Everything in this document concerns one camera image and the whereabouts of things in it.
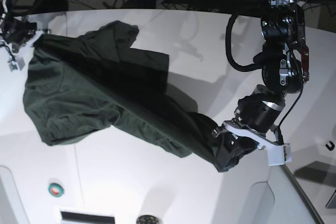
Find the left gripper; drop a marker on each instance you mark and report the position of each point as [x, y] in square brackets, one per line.
[259, 112]

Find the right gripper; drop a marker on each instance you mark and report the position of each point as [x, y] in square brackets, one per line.
[18, 32]

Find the dark green t-shirt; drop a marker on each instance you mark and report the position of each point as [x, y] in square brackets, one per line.
[78, 86]

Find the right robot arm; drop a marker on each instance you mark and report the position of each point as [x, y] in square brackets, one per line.
[7, 12]

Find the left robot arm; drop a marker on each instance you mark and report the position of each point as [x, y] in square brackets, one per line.
[284, 65]

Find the grey metal tray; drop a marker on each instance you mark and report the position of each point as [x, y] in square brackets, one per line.
[315, 183]

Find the black U-shaped hook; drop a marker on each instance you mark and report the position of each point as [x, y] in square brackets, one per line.
[330, 146]

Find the black perforated round object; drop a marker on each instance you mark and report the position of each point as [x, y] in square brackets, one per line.
[147, 219]

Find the green tape roll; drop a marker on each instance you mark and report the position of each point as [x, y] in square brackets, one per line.
[56, 190]

